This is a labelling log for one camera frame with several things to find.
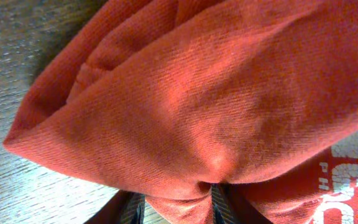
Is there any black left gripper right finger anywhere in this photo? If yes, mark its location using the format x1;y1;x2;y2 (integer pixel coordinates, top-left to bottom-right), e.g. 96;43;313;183
211;184;272;224

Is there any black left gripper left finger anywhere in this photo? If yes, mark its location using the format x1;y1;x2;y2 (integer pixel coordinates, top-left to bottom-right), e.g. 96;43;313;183
84;190;145;224

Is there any orange printed t-shirt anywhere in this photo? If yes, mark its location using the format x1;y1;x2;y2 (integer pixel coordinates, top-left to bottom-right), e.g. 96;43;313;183
4;0;358;223

